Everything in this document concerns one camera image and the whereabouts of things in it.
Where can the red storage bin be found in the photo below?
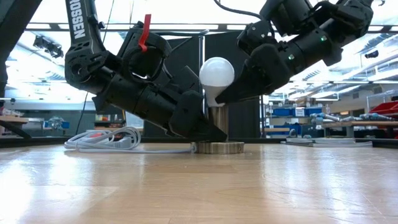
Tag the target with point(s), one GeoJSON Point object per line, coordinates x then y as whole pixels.
{"type": "Point", "coordinates": [387, 109]}

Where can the blue storage bin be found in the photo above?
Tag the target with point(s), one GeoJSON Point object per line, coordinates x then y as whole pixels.
{"type": "Point", "coordinates": [281, 112]}
{"type": "Point", "coordinates": [314, 111]}
{"type": "Point", "coordinates": [62, 124]}

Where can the hard drive in antistatic bag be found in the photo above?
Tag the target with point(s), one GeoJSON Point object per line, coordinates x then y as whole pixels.
{"type": "Point", "coordinates": [326, 142]}

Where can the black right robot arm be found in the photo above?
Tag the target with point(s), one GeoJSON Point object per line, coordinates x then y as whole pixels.
{"type": "Point", "coordinates": [342, 18]}

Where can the wooden workbench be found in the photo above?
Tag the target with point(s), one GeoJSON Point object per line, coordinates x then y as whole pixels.
{"type": "Point", "coordinates": [357, 124]}

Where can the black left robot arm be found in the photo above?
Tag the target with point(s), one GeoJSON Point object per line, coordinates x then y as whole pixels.
{"type": "Point", "coordinates": [84, 56]}

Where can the white lightbulb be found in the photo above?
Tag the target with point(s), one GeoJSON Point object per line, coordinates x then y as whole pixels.
{"type": "Point", "coordinates": [216, 71]}

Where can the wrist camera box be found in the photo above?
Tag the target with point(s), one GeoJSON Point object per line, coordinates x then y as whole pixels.
{"type": "Point", "coordinates": [186, 79]}
{"type": "Point", "coordinates": [255, 34]}

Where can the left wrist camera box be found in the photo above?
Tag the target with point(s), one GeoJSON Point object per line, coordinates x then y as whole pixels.
{"type": "Point", "coordinates": [186, 79]}

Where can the grey blue tool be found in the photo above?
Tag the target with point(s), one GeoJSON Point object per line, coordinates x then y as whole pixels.
{"type": "Point", "coordinates": [373, 116]}
{"type": "Point", "coordinates": [326, 117]}

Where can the clear plastic bin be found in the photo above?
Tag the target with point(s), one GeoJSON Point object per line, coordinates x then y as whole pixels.
{"type": "Point", "coordinates": [133, 121]}

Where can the wooden table with black leg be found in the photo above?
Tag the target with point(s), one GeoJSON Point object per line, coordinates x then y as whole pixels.
{"type": "Point", "coordinates": [12, 119]}

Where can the small black ceiling camera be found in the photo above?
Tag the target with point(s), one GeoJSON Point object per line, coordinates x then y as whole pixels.
{"type": "Point", "coordinates": [371, 54]}

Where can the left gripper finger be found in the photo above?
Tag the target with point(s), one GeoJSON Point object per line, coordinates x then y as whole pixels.
{"type": "Point", "coordinates": [208, 133]}

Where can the black ceiling track light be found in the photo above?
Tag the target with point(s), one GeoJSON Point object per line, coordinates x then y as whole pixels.
{"type": "Point", "coordinates": [48, 46]}

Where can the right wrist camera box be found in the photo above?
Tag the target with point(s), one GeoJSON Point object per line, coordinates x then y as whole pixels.
{"type": "Point", "coordinates": [255, 34]}

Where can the brass lamp socket base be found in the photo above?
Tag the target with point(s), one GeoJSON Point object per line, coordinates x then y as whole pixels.
{"type": "Point", "coordinates": [230, 147]}

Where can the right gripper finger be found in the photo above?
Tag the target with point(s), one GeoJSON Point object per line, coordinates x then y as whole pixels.
{"type": "Point", "coordinates": [239, 88]}

